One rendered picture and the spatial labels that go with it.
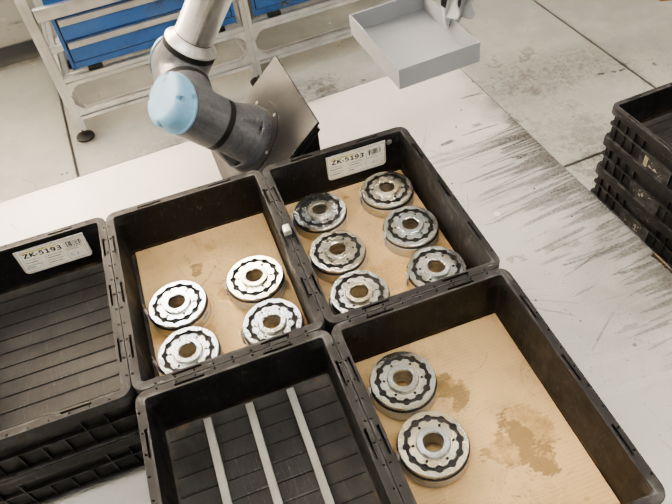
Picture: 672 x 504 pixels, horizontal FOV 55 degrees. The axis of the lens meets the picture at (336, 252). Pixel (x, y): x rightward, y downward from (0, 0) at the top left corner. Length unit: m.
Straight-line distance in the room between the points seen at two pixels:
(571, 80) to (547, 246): 1.80
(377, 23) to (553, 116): 1.38
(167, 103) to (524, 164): 0.81
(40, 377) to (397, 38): 1.07
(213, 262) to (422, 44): 0.73
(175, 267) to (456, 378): 0.56
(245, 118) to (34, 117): 2.12
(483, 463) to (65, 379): 0.69
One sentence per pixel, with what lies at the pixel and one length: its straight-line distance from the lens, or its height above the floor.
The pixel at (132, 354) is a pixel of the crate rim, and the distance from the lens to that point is 1.06.
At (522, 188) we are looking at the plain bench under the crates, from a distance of 1.53.
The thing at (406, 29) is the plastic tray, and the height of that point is 0.90.
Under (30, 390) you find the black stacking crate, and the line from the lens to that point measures 1.21.
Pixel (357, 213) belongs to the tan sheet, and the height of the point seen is 0.83.
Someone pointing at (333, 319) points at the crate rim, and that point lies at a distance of 1.00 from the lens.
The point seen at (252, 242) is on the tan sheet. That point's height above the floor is 0.83.
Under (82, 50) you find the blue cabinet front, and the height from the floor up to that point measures 0.39.
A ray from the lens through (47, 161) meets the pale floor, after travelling 3.12.
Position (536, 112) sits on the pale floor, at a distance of 2.93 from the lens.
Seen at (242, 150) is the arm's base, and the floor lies 0.86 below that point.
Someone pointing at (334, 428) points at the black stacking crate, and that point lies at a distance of 1.02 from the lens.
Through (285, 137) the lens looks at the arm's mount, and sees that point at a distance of 1.39.
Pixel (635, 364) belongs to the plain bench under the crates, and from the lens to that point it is 1.28.
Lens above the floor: 1.74
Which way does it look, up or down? 48 degrees down
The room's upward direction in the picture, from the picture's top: 8 degrees counter-clockwise
